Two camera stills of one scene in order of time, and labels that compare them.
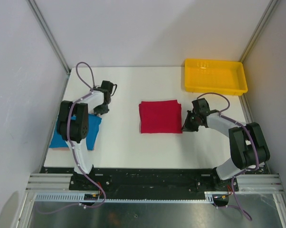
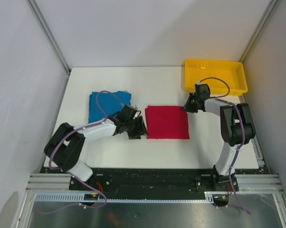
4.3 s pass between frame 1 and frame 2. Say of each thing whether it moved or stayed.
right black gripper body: moved
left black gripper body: moved
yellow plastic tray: stayed
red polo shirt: moved
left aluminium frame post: stayed
